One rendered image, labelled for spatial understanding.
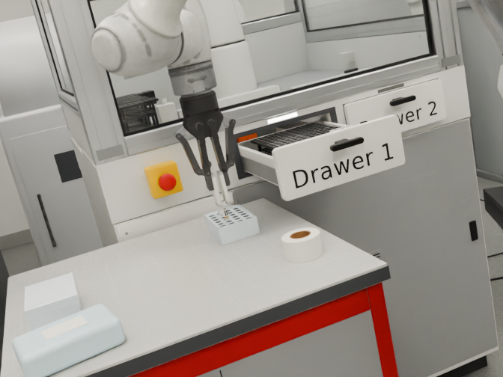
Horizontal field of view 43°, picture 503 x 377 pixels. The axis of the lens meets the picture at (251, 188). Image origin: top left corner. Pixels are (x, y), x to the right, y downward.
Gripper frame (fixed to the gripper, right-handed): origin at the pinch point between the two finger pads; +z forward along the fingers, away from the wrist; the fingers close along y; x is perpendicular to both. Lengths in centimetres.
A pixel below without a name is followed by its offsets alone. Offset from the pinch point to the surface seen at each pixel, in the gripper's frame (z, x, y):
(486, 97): 37, 180, 195
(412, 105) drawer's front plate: -1, 23, 60
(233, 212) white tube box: 6.9, 2.9, 2.4
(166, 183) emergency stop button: -1.0, 13.5, -9.0
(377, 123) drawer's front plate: -5.8, -6.6, 34.9
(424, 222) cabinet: 32, 25, 59
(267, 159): -2.4, 3.0, 12.4
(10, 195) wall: 49, 345, -83
